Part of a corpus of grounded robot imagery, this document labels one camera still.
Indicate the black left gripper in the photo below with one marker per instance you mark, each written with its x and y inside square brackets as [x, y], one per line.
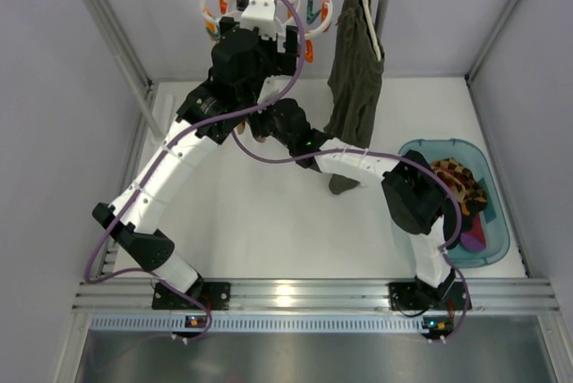
[290, 43]

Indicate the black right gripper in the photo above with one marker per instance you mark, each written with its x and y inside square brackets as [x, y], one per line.
[260, 123]

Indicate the brown beige checked sock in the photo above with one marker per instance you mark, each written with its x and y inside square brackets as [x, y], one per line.
[244, 127]

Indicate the red purple striped sock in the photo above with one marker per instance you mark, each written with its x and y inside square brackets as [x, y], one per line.
[473, 237]

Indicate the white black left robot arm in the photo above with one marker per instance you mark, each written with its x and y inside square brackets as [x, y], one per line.
[203, 122]

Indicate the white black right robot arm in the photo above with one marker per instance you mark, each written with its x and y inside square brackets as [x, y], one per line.
[418, 201]

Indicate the white clip sock hanger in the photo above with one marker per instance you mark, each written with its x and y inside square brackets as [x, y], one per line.
[313, 16]

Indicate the white garment hanger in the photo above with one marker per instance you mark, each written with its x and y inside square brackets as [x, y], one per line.
[371, 29]

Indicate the olive green hanging garment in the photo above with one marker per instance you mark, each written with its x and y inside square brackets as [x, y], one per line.
[356, 76]

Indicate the teal plastic basket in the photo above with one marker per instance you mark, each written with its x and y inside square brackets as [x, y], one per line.
[493, 221]

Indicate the yellow brown checked sock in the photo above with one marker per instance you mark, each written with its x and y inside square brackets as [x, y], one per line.
[470, 195]

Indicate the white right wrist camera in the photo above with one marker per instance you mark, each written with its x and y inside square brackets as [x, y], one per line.
[270, 88]

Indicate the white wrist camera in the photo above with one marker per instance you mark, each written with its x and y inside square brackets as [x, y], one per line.
[270, 88]
[259, 16]

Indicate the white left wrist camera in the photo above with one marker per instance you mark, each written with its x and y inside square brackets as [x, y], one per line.
[259, 16]

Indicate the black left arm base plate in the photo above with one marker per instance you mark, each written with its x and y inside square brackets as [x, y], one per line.
[214, 296]

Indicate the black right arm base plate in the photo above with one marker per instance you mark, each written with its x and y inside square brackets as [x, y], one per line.
[405, 295]

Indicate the aluminium mounting rail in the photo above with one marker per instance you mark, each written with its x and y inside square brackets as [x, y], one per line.
[493, 296]

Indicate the white slotted cable duct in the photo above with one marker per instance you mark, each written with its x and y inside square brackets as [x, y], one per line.
[250, 323]

